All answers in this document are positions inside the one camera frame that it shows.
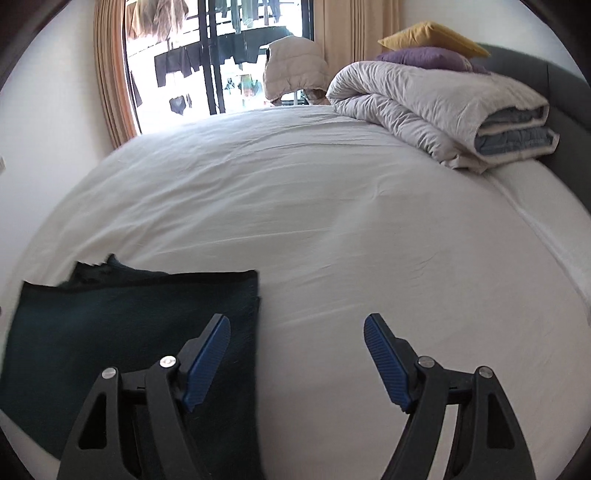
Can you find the purple pillow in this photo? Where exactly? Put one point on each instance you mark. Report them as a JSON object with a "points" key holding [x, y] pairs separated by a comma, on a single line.
{"points": [[432, 58]]}

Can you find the black framed window door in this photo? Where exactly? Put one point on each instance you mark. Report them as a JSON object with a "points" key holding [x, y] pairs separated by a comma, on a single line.
{"points": [[188, 60]]}

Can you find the dark green sweater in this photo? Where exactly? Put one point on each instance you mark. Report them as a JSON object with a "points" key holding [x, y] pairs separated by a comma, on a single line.
{"points": [[111, 315]]}

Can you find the beige puffer jacket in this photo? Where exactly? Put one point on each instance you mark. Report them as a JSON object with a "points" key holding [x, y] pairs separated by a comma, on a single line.
{"points": [[296, 64]]}

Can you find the yellow pillow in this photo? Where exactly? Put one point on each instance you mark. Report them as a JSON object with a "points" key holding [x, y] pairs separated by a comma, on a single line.
{"points": [[432, 34]]}

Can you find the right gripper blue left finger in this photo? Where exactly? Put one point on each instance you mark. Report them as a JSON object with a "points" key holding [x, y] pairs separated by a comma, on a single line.
{"points": [[103, 442]]}

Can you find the left tan curtain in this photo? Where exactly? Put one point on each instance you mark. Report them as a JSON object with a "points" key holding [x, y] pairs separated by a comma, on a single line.
{"points": [[109, 42]]}

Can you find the folded grey white duvet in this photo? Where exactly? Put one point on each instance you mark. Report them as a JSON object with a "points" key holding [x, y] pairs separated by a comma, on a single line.
{"points": [[462, 120]]}

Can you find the white bed sheet mattress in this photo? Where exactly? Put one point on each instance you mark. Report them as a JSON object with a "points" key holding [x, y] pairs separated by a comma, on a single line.
{"points": [[340, 219]]}

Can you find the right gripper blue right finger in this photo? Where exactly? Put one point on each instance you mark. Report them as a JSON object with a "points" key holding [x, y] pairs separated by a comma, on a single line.
{"points": [[488, 441]]}

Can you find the right tan curtain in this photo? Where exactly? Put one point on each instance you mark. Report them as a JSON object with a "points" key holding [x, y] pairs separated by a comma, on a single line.
{"points": [[350, 30]]}

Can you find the tan curtain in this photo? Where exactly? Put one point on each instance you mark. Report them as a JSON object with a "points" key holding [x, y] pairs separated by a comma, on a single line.
{"points": [[350, 30], [109, 42]]}

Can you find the dark grey headboard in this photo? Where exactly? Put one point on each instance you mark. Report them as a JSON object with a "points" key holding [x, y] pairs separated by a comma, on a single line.
{"points": [[569, 116]]}

